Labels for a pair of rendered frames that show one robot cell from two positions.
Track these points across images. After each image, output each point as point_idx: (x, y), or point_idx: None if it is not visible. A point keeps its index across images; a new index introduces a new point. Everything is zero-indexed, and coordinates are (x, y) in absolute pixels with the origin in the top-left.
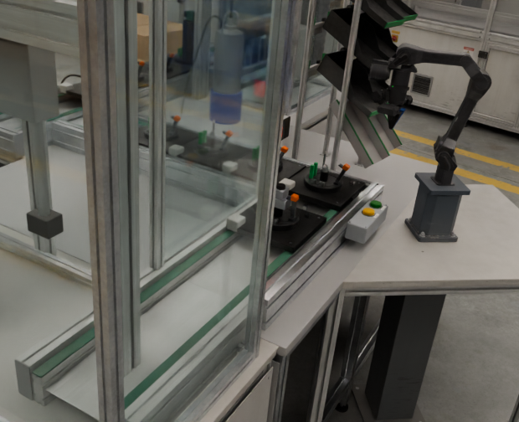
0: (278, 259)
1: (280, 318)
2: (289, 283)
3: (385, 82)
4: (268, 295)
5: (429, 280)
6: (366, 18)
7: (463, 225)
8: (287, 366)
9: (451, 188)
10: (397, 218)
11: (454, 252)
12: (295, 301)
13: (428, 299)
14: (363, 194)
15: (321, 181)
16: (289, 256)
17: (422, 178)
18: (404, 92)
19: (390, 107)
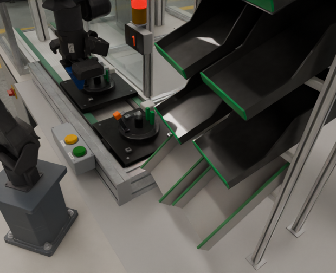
0: (60, 80)
1: (35, 89)
2: (36, 76)
3: (266, 155)
4: (31, 64)
5: None
6: None
7: None
8: (24, 105)
9: (2, 176)
10: (89, 211)
11: None
12: (42, 98)
13: None
14: (106, 154)
15: (129, 116)
16: (59, 84)
17: (47, 163)
18: (55, 34)
19: (56, 39)
